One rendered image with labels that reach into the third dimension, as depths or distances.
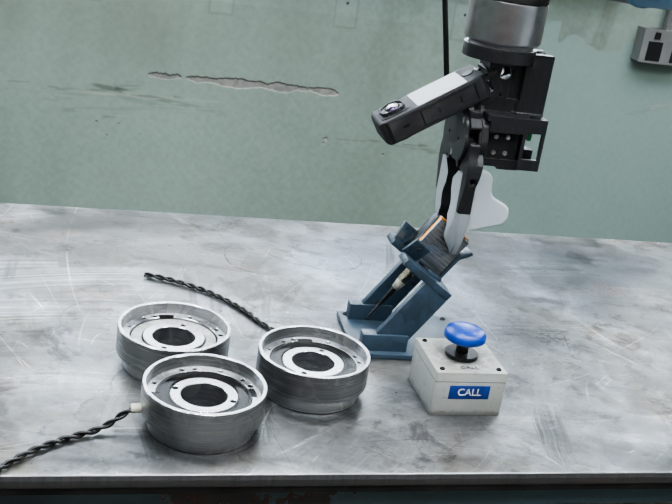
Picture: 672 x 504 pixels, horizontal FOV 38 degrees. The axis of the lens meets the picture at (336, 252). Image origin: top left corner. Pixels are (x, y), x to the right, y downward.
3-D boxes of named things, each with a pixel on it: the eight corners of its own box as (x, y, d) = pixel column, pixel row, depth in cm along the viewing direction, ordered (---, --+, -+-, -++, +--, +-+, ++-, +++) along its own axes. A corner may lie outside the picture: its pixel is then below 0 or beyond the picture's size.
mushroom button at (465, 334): (443, 383, 93) (453, 336, 91) (431, 363, 96) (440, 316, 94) (483, 384, 94) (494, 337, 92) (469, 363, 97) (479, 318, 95)
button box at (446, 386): (429, 415, 92) (438, 369, 90) (408, 377, 98) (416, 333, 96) (509, 416, 94) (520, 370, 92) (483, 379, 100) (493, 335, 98)
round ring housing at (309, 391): (376, 419, 90) (383, 379, 88) (262, 418, 87) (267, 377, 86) (350, 363, 99) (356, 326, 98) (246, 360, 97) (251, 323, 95)
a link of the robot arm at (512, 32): (484, 0, 90) (458, -12, 97) (474, 50, 92) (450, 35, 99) (561, 10, 91) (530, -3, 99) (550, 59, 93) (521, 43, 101)
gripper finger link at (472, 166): (475, 218, 96) (489, 128, 94) (460, 217, 96) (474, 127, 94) (460, 207, 101) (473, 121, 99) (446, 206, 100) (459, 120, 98)
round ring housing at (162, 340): (108, 339, 97) (111, 301, 95) (214, 337, 100) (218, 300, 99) (122, 394, 88) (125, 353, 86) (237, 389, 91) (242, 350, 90)
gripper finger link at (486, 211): (505, 264, 100) (520, 174, 97) (449, 260, 99) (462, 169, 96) (494, 256, 103) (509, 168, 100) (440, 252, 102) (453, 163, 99)
